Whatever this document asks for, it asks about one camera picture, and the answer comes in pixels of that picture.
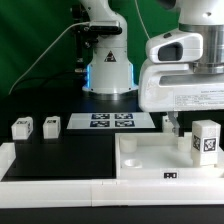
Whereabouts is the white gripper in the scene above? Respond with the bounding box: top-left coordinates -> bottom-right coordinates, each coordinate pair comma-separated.
138,59 -> 224,136

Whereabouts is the white square table top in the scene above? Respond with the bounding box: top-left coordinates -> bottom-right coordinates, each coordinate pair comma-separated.
115,133 -> 224,180

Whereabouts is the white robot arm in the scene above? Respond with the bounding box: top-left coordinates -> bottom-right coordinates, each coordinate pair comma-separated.
79,0 -> 224,127

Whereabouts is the white U-shaped fence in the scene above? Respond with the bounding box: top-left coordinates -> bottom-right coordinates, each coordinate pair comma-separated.
0,143 -> 224,208

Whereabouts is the white sheet with markers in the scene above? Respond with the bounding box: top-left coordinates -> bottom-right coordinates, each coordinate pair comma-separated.
67,112 -> 155,130

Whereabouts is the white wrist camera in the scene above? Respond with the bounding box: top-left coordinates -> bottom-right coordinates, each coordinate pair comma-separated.
146,29 -> 203,64

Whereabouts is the white cable right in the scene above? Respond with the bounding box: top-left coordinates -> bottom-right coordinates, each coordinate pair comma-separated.
133,0 -> 152,43

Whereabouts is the white cable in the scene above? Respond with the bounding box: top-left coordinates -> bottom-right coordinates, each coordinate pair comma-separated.
8,21 -> 91,95
133,0 -> 152,43

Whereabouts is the black cable on table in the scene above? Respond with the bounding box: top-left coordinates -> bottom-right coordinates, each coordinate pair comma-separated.
13,75 -> 85,91

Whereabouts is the white cable left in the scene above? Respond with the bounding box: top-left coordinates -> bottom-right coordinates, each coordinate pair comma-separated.
8,21 -> 91,95

